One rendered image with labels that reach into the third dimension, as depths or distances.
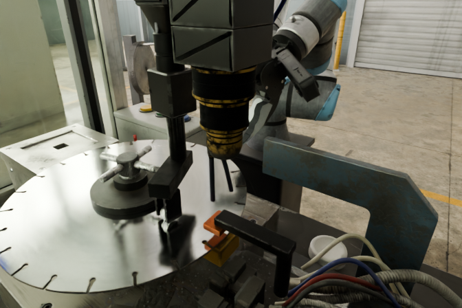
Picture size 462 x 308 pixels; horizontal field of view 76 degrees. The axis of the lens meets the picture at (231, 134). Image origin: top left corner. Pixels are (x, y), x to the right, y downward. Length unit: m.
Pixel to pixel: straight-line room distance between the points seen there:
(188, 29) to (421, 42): 5.95
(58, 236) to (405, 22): 6.00
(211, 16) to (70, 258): 0.28
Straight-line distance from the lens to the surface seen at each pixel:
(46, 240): 0.41
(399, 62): 6.21
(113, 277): 0.34
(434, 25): 6.12
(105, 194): 0.44
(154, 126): 0.81
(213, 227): 0.34
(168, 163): 0.37
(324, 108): 0.90
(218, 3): 0.23
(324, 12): 0.63
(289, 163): 0.47
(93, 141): 0.76
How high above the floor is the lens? 1.20
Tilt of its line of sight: 25 degrees down
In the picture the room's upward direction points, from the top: straight up
